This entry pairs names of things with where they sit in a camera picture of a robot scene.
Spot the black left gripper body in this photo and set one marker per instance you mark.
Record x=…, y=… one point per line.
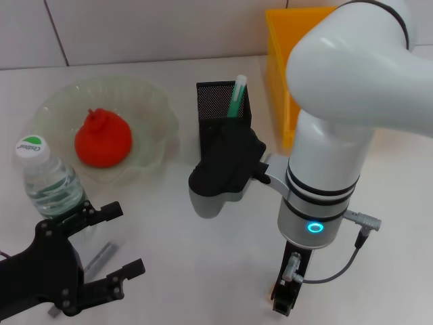
x=44, y=277

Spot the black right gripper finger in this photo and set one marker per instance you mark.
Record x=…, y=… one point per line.
x=284, y=301

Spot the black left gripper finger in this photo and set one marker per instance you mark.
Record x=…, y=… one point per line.
x=133, y=269
x=111, y=210

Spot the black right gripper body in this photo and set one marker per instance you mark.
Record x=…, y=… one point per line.
x=292, y=271

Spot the grey marker pen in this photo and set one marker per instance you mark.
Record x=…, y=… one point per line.
x=101, y=255

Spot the red-orange toy orange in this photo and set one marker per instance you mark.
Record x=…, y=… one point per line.
x=103, y=142

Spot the clear green-label water bottle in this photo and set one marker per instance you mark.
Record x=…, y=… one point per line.
x=47, y=183

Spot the mint green pen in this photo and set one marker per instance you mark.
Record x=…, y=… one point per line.
x=236, y=98

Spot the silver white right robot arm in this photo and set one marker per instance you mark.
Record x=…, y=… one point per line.
x=338, y=84

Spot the green glass fruit plate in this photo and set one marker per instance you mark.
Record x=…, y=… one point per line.
x=145, y=111

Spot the black mesh pen holder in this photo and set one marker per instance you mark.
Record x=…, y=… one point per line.
x=211, y=101

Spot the yellow plastic bin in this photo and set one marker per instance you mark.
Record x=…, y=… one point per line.
x=277, y=67

